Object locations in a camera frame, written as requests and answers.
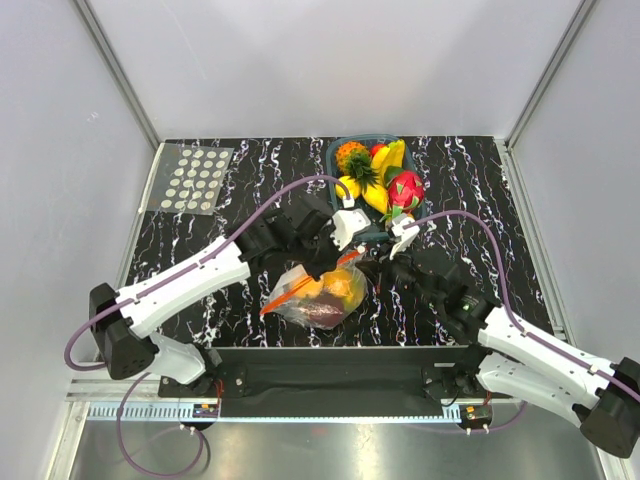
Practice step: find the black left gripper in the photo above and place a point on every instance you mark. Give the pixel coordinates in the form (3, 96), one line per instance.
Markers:
(316, 271)

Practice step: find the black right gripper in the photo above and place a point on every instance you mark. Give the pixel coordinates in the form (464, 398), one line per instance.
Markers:
(381, 265)

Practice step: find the yellow green mango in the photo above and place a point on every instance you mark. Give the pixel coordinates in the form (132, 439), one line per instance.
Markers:
(356, 293)

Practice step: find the clear zip top bag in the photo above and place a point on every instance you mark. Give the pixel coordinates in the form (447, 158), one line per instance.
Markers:
(283, 301)

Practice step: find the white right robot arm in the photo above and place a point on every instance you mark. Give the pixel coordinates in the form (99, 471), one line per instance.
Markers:
(507, 355)

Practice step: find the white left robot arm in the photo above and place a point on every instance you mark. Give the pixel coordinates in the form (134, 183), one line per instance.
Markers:
(127, 331)

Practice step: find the yellow lemon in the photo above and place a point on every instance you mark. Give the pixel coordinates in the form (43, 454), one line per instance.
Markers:
(351, 185)

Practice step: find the transparent blue plastic fruit tray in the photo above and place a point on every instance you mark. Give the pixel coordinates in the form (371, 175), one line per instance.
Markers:
(376, 232)

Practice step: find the small yellow orange fruit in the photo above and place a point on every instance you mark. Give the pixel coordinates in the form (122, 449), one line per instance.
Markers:
(376, 196)

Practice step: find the orange pineapple toy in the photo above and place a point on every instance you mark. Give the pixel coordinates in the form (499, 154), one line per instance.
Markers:
(353, 159)

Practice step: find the pink dragon fruit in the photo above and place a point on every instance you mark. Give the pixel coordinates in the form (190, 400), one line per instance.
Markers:
(405, 194)

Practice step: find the green lime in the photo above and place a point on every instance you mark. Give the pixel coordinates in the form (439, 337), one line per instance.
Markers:
(391, 173)

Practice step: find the red apple behind bananas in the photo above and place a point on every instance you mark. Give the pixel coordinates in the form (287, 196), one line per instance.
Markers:
(376, 148)

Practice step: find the yellow banana bunch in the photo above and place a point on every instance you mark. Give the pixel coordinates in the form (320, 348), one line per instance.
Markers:
(390, 156)

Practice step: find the clear sheet with white dots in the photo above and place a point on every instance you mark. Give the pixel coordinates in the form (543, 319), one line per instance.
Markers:
(186, 179)

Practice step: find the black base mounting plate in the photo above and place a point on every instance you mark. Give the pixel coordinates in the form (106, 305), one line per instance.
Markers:
(399, 372)

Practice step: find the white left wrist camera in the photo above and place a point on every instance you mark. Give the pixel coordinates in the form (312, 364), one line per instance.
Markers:
(348, 224)

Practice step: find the white slotted cable duct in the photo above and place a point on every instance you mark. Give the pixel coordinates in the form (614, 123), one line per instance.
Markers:
(198, 413)

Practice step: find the aluminium frame rail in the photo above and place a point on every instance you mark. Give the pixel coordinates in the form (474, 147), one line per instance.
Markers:
(90, 385)

